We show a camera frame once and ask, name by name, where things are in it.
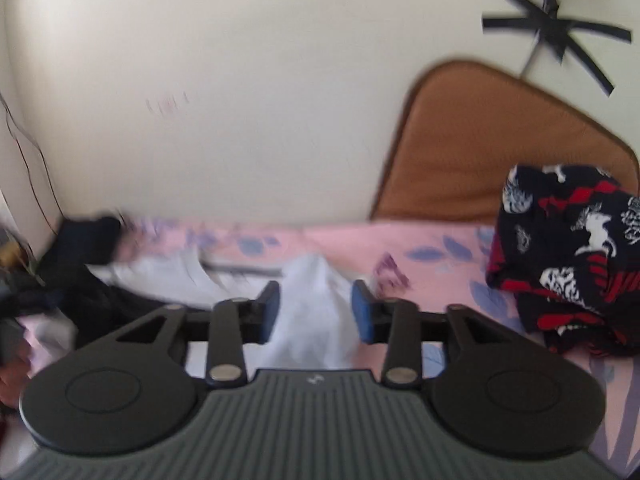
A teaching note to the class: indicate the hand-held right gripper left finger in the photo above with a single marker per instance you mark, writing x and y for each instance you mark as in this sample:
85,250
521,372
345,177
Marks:
269,312

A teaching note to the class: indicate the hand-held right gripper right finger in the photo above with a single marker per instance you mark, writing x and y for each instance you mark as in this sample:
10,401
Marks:
362,316

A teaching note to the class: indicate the white cloth garment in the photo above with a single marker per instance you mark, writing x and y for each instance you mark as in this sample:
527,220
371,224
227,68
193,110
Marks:
310,305

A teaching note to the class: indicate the pink floral bedsheet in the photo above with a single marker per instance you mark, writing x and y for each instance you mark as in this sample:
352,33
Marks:
440,242

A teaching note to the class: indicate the dark cloth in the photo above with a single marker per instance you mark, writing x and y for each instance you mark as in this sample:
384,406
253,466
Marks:
110,305

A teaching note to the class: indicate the black rolled cloth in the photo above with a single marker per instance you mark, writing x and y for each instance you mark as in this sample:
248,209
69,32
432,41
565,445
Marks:
90,237

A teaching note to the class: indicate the brown seat cushion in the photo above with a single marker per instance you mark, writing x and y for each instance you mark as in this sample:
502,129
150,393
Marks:
480,160

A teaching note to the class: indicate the black red printed garment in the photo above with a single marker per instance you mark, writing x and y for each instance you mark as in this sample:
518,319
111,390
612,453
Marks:
575,260

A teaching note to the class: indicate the black tape cross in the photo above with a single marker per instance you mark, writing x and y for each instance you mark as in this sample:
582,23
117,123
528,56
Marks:
550,27

